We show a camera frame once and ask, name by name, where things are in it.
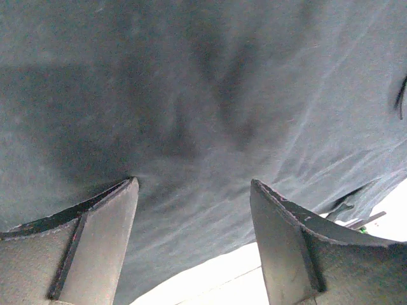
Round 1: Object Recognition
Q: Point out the black t shirt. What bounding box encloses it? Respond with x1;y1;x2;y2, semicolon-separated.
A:
1;1;406;304

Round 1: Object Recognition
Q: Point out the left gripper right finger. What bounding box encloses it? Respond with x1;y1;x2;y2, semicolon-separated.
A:
250;180;406;304

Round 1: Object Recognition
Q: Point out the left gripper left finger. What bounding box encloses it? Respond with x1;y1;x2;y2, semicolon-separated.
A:
1;177;139;304

